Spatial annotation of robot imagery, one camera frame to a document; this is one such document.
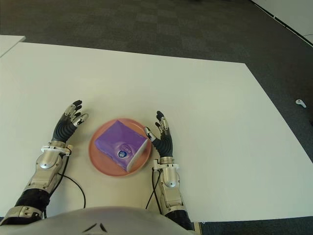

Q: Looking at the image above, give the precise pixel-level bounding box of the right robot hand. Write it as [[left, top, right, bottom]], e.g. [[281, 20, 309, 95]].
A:
[[143, 111, 175, 159]]

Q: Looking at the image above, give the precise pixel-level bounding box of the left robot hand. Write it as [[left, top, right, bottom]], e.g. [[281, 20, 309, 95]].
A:
[[51, 99, 89, 143]]

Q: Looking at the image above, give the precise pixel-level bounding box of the purple tissue paper pack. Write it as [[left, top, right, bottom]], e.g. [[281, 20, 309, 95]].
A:
[[94, 119, 149, 172]]

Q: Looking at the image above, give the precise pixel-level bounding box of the pink round plate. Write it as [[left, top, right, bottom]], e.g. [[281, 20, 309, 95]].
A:
[[88, 117, 153, 177]]

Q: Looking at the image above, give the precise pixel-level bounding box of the silver robot torso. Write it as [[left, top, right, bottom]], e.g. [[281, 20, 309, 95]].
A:
[[0, 206, 194, 235]]

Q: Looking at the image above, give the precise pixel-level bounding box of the white neighbouring table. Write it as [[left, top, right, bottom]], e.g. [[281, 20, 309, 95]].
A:
[[0, 35, 26, 58]]

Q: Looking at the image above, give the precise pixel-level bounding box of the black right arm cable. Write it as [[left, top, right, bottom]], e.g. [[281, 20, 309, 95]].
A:
[[145, 167, 163, 214]]

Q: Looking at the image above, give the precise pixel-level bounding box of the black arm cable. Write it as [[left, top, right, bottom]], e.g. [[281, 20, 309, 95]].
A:
[[145, 167, 163, 214], [44, 156, 87, 218]]

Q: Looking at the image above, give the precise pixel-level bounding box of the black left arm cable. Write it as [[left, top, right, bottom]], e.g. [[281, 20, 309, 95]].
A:
[[44, 156, 87, 218]]

